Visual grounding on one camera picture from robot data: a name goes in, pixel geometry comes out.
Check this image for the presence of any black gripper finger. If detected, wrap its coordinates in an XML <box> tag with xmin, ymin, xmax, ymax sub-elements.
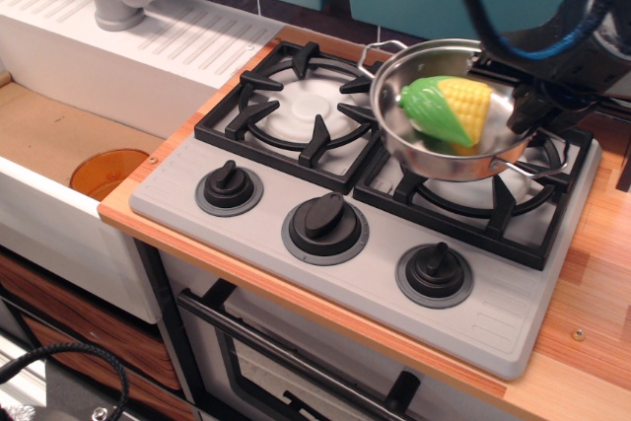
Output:
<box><xmin>507</xmin><ymin>83</ymin><xmax>547</xmax><ymax>134</ymax></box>
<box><xmin>536</xmin><ymin>105</ymin><xmax>596</xmax><ymax>135</ymax></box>

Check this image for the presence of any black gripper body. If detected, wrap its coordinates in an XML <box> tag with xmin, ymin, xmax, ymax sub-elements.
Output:
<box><xmin>470</xmin><ymin>21</ymin><xmax>630</xmax><ymax>113</ymax></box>

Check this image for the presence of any yellow green toy corncob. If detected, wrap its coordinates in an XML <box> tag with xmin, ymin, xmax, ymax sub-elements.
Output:
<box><xmin>398</xmin><ymin>76</ymin><xmax>493</xmax><ymax>148</ymax></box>

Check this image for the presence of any small steel pot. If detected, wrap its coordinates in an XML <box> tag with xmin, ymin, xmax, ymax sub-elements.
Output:
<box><xmin>357</xmin><ymin>38</ymin><xmax>570</xmax><ymax>181</ymax></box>

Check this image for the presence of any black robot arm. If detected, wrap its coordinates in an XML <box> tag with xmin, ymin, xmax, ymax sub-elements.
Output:
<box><xmin>463</xmin><ymin>0</ymin><xmax>630</xmax><ymax>133</ymax></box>

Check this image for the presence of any black right stove knob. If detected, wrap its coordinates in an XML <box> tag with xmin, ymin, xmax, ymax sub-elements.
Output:
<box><xmin>395</xmin><ymin>242</ymin><xmax>474</xmax><ymax>310</ymax></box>

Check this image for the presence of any black stove knob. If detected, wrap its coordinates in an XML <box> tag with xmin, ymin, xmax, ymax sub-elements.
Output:
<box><xmin>194</xmin><ymin>160</ymin><xmax>264</xmax><ymax>218</ymax></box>
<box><xmin>281</xmin><ymin>192</ymin><xmax>370</xmax><ymax>266</ymax></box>
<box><xmin>395</xmin><ymin>242</ymin><xmax>474</xmax><ymax>310</ymax></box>

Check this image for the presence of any grey toy stove top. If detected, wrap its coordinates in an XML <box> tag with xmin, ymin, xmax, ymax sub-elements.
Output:
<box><xmin>128</xmin><ymin>73</ymin><xmax>603</xmax><ymax>383</ymax></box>

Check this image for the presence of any black middle stove knob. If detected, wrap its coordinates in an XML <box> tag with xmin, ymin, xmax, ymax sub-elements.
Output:
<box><xmin>281</xmin><ymin>192</ymin><xmax>370</xmax><ymax>266</ymax></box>

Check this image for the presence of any black left stove knob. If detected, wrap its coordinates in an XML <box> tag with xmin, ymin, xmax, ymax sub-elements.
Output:
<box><xmin>194</xmin><ymin>160</ymin><xmax>264</xmax><ymax>218</ymax></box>

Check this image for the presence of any black right burner grate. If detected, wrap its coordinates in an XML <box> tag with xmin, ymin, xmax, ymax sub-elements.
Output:
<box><xmin>353</xmin><ymin>129</ymin><xmax>600</xmax><ymax>270</ymax></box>

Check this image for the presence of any black burner grate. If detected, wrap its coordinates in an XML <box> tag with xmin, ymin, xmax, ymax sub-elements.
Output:
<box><xmin>353</xmin><ymin>129</ymin><xmax>600</xmax><ymax>270</ymax></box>
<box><xmin>194</xmin><ymin>41</ymin><xmax>381</xmax><ymax>194</ymax></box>

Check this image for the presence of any black left burner grate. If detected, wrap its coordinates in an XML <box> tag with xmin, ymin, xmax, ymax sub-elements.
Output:
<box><xmin>194</xmin><ymin>41</ymin><xmax>381</xmax><ymax>194</ymax></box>

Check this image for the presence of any toy oven door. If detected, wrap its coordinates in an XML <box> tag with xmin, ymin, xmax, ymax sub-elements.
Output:
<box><xmin>161</xmin><ymin>253</ymin><xmax>512</xmax><ymax>420</ymax></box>

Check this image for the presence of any orange plastic plate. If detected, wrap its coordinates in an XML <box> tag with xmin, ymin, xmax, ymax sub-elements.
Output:
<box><xmin>70</xmin><ymin>148</ymin><xmax>149</xmax><ymax>201</ymax></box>

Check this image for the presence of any white toy sink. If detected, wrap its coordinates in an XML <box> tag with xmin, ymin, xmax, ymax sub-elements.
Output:
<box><xmin>1</xmin><ymin>0</ymin><xmax>281</xmax><ymax>323</ymax></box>

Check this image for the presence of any black braided cable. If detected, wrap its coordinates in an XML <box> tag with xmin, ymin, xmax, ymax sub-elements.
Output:
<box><xmin>441</xmin><ymin>0</ymin><xmax>625</xmax><ymax>65</ymax></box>

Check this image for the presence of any black cable lower left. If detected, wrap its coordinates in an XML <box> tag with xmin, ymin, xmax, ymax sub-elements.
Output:
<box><xmin>0</xmin><ymin>339</ymin><xmax>130</xmax><ymax>421</ymax></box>

